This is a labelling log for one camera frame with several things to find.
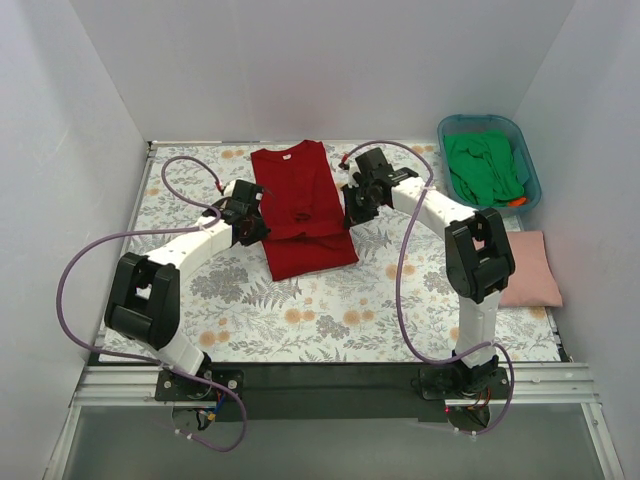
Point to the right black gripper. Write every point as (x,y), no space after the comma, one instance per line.
(353,209)

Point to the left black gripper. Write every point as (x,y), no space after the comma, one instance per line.
(253,232)

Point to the red t shirt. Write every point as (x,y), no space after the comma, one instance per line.
(302,210)

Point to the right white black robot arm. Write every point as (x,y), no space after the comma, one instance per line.
(478,259)

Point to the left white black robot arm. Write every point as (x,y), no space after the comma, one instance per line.
(144,303)

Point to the floral table mat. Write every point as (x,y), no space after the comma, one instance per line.
(234,311)

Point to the green t shirt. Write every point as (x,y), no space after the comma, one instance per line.
(482,168)

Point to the teal plastic bin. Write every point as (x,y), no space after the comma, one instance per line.
(526,172)

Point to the orange cloth item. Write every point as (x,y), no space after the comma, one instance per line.
(518,202)

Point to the folded pink t shirt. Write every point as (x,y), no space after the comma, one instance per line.
(532,284)

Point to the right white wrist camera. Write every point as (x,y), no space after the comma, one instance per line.
(350,168)

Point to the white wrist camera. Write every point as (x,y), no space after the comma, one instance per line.
(226,190)
(350,168)

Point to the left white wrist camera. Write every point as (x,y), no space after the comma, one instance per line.
(226,190)

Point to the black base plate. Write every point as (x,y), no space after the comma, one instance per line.
(338,391)

